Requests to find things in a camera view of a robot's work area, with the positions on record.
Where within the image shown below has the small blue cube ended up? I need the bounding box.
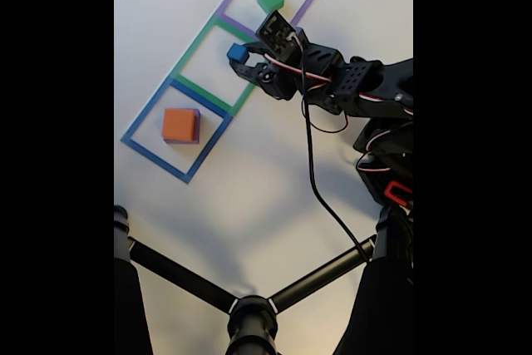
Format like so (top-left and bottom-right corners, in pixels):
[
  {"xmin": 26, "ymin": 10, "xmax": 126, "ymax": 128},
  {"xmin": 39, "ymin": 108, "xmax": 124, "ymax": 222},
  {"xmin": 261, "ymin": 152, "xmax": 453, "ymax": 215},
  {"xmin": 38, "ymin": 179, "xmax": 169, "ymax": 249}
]
[{"xmin": 226, "ymin": 42, "xmax": 249, "ymax": 64}]

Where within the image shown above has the large purple cube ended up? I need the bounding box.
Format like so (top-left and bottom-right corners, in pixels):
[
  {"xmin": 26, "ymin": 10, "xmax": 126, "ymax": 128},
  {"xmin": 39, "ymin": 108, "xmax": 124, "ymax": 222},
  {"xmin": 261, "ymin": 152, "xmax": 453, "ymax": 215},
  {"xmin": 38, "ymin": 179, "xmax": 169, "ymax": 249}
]
[{"xmin": 164, "ymin": 108, "xmax": 202, "ymax": 145}]

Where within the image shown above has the large orange cube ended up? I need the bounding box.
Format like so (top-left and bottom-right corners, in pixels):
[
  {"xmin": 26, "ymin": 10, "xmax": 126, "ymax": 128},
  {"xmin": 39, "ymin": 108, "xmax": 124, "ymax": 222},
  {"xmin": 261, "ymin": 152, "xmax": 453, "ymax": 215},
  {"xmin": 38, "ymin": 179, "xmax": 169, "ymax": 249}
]
[{"xmin": 161, "ymin": 107, "xmax": 196, "ymax": 142}]

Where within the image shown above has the red clamp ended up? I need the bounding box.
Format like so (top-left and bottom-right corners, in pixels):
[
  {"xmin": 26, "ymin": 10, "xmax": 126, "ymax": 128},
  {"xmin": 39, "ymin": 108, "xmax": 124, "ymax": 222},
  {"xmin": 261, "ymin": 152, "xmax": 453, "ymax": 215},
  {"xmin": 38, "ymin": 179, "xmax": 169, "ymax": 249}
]
[{"xmin": 382, "ymin": 180, "xmax": 414, "ymax": 207}]

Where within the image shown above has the black tripod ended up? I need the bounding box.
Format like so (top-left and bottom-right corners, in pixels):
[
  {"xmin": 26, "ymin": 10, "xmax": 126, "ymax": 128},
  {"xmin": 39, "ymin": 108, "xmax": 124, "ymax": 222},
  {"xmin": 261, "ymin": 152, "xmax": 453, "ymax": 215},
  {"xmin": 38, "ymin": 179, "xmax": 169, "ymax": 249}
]
[{"xmin": 114, "ymin": 204, "xmax": 414, "ymax": 355}]

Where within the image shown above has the gripper camera board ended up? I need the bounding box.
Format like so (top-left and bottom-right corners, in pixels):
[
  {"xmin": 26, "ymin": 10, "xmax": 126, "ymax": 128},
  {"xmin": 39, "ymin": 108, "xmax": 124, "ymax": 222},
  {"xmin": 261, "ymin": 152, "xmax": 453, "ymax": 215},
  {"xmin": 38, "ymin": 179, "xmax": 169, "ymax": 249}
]
[{"xmin": 255, "ymin": 9, "xmax": 308, "ymax": 64}]

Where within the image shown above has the green square tape frame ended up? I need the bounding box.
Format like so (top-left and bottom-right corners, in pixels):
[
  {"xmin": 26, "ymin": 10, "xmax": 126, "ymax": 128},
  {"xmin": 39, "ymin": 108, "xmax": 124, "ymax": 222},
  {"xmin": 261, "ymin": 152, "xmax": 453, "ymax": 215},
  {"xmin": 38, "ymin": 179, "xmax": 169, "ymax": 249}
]
[{"xmin": 170, "ymin": 16, "xmax": 263, "ymax": 117}]

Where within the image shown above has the black camera cable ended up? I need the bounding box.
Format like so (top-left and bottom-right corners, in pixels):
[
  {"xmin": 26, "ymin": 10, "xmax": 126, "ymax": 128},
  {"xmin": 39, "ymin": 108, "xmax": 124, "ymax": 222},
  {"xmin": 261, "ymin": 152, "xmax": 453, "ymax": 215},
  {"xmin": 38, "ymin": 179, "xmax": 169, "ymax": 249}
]
[{"xmin": 298, "ymin": 34, "xmax": 375, "ymax": 263}]

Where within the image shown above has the blue square tape frame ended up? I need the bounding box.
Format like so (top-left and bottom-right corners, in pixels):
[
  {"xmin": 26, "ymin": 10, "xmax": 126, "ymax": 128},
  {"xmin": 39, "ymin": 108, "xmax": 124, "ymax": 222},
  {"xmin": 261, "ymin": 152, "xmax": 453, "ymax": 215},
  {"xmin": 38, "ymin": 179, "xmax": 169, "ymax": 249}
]
[{"xmin": 120, "ymin": 75, "xmax": 234, "ymax": 185}]

